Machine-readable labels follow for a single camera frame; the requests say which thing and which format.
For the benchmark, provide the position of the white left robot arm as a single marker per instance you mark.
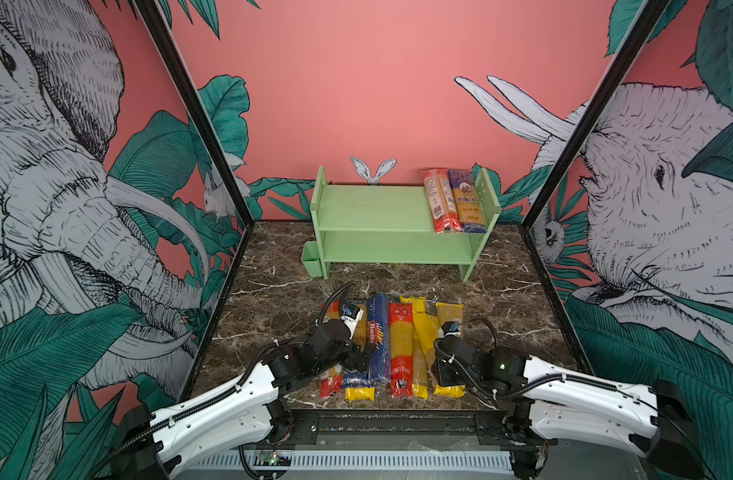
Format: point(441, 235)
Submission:
point(247, 410)

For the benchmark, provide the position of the red white-label spaghetti bag left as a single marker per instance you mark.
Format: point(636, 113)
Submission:
point(331, 382)

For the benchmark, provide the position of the black enclosure frame post right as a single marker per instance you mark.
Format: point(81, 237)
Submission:
point(636, 37)

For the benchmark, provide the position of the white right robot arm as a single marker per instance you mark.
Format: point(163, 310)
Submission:
point(550, 402)

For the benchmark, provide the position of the blue yellow spaghetti bag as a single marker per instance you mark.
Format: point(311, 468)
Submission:
point(356, 383)

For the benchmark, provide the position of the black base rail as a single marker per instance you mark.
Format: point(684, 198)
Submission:
point(488, 428)

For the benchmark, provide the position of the black enclosure frame post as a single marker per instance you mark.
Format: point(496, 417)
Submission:
point(636, 37)
point(153, 17)

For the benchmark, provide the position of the Ankara spaghetti bag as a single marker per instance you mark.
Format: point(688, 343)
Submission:
point(467, 201)

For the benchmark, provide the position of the black enclosure frame post left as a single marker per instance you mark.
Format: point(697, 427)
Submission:
point(153, 17)

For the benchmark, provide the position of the yellow spaghetti bag right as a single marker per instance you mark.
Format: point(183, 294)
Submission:
point(447, 312)

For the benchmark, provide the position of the green metal shelf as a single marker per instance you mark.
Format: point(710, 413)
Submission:
point(389, 224)

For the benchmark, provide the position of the red yellow spaghetti bag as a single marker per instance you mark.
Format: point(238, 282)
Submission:
point(401, 324)

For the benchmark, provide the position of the blue Barilla spaghetti bag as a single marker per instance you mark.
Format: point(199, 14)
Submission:
point(379, 338)

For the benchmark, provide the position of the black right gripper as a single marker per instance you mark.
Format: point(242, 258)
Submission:
point(440, 372)

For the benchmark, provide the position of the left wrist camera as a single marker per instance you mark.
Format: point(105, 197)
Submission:
point(351, 314)

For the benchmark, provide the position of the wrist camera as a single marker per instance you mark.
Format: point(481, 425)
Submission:
point(451, 329)
point(351, 314)

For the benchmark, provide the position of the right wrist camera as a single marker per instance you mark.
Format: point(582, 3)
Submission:
point(451, 329)

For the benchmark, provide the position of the white vented strip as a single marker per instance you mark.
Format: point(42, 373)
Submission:
point(493, 462)

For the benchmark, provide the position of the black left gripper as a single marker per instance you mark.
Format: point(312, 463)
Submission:
point(353, 361)

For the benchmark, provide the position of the red spaghetti bag white label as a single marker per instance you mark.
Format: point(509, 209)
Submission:
point(441, 200)

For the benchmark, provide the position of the yellow Pastatime spaghetti bag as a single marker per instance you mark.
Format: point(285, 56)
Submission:
point(426, 331)

